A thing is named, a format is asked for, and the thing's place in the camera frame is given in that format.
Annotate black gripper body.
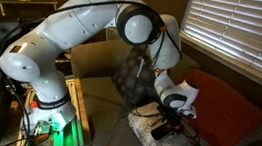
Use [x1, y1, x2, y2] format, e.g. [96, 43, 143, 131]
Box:
[155, 101, 186, 125]

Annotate black remote control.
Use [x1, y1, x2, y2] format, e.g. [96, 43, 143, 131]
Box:
[149, 120, 176, 144]

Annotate robot base stand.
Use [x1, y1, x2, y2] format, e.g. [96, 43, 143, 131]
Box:
[15, 70, 97, 146]

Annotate red textured cushion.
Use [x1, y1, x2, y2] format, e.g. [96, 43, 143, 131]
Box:
[167, 66, 262, 146]

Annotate dark pillow with floral pattern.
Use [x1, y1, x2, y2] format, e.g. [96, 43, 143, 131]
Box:
[108, 42, 162, 109]

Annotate olive brown sofa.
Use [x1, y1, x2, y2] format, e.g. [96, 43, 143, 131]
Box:
[59, 33, 262, 146]

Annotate window sill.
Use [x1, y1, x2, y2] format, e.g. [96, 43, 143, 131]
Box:
[172, 31, 262, 98]

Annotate white window blinds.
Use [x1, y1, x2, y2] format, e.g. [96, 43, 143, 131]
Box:
[175, 0, 262, 83]

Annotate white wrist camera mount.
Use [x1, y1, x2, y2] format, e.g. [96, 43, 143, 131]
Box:
[178, 103, 199, 120]

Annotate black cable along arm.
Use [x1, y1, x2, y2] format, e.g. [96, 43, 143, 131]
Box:
[0, 0, 189, 77]

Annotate cable bundle at base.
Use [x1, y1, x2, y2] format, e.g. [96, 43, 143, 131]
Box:
[0, 75, 58, 146]

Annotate wall shelf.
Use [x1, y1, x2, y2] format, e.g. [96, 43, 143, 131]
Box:
[0, 0, 60, 24]

